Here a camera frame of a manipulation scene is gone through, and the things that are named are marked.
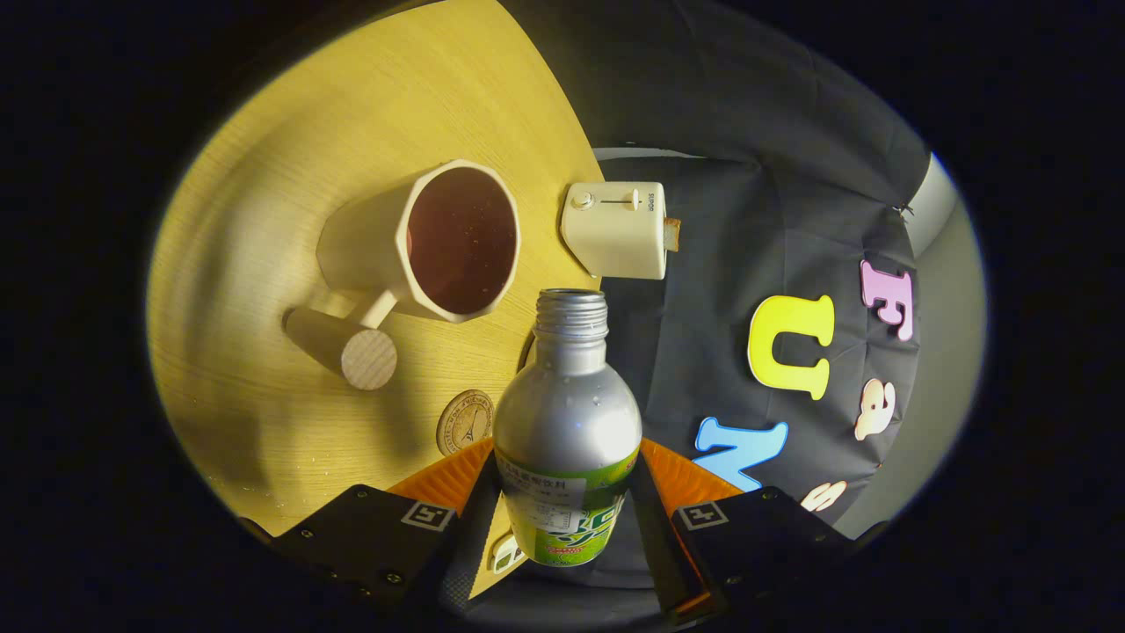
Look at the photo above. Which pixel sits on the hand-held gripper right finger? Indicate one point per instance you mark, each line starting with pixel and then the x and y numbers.
pixel 661 545

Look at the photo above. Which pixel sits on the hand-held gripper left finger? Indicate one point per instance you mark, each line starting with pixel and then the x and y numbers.
pixel 461 554

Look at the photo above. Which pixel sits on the round wooden coaster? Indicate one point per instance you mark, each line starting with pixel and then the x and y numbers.
pixel 464 424

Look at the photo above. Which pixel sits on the silver bottle with green label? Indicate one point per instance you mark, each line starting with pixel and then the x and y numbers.
pixel 567 413

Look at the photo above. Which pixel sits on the bread slice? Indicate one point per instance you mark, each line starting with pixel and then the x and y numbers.
pixel 672 235

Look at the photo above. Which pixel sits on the cream toaster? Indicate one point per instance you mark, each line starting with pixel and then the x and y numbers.
pixel 611 233

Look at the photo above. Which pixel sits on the wooden table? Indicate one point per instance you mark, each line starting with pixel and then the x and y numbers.
pixel 290 158

